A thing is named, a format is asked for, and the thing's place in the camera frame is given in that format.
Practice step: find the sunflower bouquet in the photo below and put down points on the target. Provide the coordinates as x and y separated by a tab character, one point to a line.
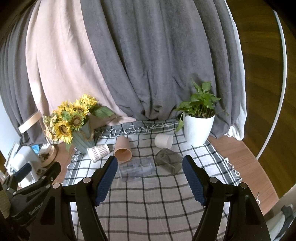
69	118

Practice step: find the green ribbed vase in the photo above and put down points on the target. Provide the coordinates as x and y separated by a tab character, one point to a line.
84	139

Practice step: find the checked tablecloth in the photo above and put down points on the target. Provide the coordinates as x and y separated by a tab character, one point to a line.
150	204

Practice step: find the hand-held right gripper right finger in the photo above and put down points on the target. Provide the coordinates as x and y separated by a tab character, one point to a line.
194	183

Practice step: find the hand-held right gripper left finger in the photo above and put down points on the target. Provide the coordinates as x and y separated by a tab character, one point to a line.
106	182

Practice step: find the white patterned paper cup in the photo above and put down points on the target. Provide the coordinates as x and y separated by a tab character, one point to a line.
98	151

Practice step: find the dark grey cloth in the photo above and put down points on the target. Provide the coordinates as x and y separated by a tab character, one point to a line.
288	217

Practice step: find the round wooden box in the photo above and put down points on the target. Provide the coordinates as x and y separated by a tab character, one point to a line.
49	156

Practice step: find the tan cup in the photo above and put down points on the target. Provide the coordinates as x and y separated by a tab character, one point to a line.
122	148

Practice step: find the white curtain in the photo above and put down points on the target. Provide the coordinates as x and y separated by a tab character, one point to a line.
238	129

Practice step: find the clear plastic cup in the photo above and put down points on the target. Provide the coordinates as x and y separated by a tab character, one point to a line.
136	168

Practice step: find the smoky grey glass cup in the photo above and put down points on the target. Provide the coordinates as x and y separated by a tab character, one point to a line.
168	160

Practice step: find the beige curtain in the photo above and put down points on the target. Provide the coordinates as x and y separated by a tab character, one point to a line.
62	69

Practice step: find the white appliance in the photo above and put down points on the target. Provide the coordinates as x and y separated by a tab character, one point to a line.
24	157

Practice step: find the white hoop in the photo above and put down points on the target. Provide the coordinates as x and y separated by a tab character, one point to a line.
282	69

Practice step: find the green plant in white pot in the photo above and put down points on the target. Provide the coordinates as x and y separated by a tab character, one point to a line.
198	129

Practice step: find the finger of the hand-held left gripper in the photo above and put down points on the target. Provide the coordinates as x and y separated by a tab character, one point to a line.
51	172
23	171

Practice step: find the grey curtain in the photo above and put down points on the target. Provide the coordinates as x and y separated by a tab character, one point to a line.
150	58

